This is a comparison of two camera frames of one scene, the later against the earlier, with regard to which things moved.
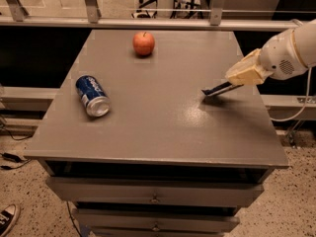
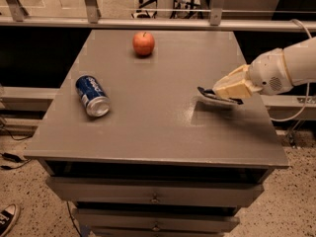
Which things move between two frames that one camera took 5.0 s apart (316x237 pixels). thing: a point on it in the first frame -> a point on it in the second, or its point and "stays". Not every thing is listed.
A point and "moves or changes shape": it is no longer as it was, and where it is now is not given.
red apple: x=143 y=42 stays
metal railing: x=13 y=12 stays
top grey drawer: x=133 y=193 stays
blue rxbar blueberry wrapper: x=220 y=88 moves or changes shape
